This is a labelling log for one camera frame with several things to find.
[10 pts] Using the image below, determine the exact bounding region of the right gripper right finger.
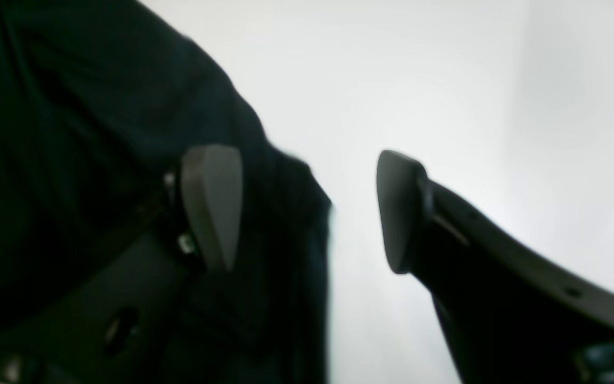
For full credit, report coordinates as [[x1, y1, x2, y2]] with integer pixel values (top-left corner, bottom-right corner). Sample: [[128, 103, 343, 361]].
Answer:
[[377, 150, 614, 383]]

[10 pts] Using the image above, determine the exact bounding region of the black t-shirt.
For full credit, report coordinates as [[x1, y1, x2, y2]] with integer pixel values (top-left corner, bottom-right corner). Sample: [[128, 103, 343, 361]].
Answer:
[[0, 1, 331, 383]]

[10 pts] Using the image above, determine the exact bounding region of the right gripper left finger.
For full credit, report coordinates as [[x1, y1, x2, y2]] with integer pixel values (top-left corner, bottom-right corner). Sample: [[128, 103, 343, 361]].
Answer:
[[0, 145, 244, 383]]

